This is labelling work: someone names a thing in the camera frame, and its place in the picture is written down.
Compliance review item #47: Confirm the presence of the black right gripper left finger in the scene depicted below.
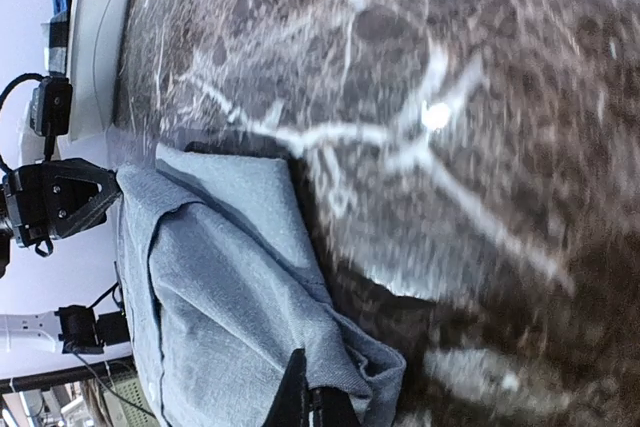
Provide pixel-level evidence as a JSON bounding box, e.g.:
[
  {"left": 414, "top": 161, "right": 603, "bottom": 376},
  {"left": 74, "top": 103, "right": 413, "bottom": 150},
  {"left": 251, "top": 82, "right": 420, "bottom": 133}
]
[{"left": 263, "top": 348, "right": 310, "bottom": 427}]

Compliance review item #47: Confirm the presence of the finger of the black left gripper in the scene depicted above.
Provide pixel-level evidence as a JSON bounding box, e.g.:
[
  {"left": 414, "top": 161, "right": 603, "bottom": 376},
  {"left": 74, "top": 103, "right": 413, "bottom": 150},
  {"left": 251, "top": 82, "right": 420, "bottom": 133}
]
[{"left": 41, "top": 158, "right": 120, "bottom": 240}]

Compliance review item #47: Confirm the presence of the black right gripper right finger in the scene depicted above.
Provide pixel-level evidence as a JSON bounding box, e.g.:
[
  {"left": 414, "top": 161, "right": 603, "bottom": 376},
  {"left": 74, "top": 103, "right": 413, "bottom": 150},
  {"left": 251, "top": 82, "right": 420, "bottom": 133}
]
[{"left": 309, "top": 387, "right": 361, "bottom": 427}]

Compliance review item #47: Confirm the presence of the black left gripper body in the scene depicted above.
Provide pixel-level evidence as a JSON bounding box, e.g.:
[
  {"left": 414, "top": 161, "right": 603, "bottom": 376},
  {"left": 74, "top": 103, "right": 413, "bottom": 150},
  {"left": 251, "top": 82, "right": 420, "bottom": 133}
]
[{"left": 2, "top": 166, "right": 49, "bottom": 247}]

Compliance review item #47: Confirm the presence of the grey long sleeve shirt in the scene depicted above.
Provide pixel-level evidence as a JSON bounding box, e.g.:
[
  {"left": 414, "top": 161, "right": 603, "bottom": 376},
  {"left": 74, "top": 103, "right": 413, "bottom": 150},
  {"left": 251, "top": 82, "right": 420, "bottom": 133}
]
[{"left": 117, "top": 146, "right": 406, "bottom": 426}]

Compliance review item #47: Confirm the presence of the white laundry basket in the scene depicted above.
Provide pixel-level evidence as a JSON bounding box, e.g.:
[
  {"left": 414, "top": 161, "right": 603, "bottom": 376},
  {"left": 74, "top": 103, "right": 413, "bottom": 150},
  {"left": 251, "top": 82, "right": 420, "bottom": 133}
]
[{"left": 66, "top": 0, "right": 129, "bottom": 142}]

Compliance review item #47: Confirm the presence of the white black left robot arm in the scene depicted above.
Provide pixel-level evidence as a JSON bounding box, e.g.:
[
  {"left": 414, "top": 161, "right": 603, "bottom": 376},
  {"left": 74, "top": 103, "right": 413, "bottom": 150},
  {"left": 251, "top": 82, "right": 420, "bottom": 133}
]
[{"left": 1, "top": 158, "right": 130, "bottom": 355}]

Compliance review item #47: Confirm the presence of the black white checked shirt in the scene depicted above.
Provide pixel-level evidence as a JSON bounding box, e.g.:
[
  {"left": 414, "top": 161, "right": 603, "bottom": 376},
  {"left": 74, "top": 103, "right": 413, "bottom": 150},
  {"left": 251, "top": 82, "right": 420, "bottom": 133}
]
[{"left": 44, "top": 12, "right": 69, "bottom": 75}]

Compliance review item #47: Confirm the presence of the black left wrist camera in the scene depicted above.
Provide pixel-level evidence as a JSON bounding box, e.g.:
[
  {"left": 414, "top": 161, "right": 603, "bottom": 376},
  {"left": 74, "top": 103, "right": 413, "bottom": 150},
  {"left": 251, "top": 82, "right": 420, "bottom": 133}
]
[{"left": 1, "top": 73, "right": 73, "bottom": 161}]

